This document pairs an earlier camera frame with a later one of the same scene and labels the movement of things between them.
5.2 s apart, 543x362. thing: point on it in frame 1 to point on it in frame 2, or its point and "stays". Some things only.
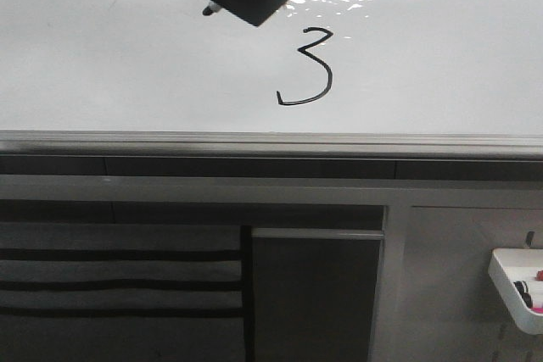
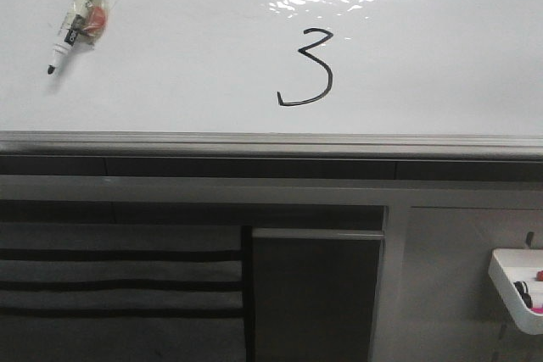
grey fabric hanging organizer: x=125 y=292 stays
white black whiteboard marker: x=212 y=7 to x=88 y=13
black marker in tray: x=523 y=289 stays
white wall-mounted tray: x=518 y=274 stays
